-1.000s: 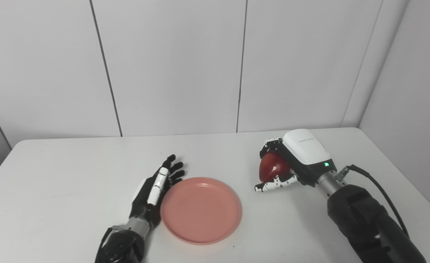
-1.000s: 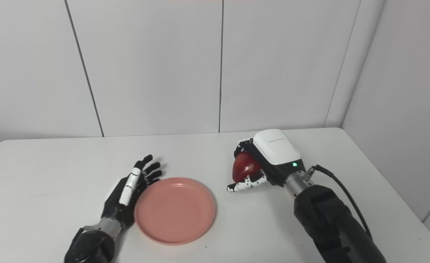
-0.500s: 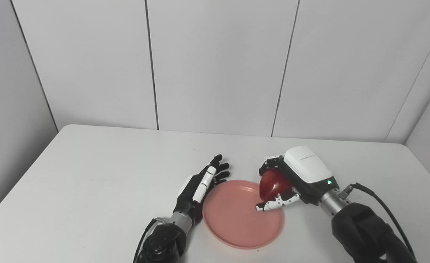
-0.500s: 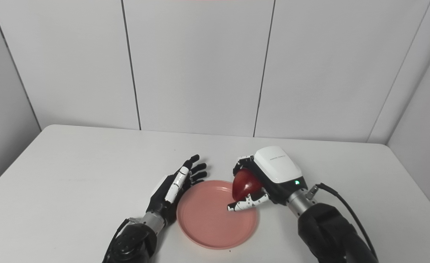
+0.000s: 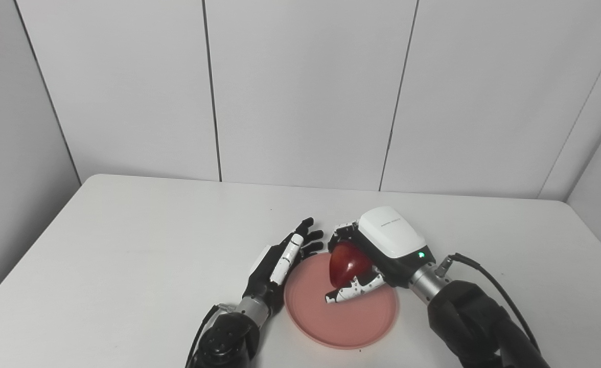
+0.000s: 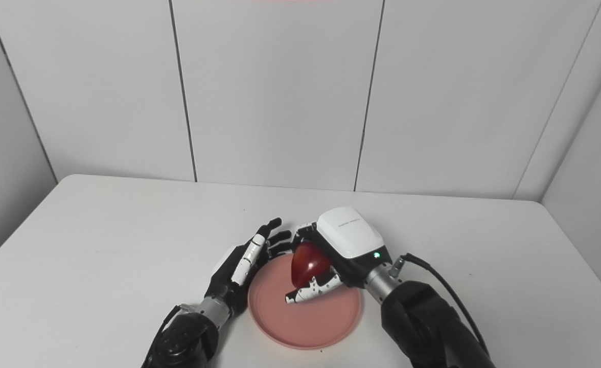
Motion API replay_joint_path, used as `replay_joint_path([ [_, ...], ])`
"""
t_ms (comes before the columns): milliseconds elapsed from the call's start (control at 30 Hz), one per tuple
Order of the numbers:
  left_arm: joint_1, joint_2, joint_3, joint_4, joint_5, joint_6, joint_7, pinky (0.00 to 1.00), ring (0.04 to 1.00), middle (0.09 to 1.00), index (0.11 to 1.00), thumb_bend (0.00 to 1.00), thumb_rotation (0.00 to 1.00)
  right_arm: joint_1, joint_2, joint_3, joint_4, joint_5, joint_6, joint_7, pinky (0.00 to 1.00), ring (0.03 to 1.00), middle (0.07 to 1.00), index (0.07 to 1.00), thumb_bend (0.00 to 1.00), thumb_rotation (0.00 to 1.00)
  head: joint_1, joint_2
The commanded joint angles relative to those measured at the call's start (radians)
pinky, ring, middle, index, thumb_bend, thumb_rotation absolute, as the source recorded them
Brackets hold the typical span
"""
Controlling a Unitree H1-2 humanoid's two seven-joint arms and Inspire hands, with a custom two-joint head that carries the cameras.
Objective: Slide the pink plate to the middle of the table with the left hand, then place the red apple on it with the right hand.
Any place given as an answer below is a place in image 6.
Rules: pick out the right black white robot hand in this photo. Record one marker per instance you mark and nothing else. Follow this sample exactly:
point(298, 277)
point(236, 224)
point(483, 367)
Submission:
point(351, 240)

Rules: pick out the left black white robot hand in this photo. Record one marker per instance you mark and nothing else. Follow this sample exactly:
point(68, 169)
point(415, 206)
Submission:
point(231, 271)

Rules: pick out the pink plastic plate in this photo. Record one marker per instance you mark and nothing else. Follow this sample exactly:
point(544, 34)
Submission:
point(305, 322)

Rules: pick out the red apple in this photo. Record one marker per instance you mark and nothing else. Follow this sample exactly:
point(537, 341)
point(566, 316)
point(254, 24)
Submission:
point(308, 263)

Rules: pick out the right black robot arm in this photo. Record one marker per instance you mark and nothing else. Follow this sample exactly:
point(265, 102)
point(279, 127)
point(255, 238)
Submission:
point(428, 327)

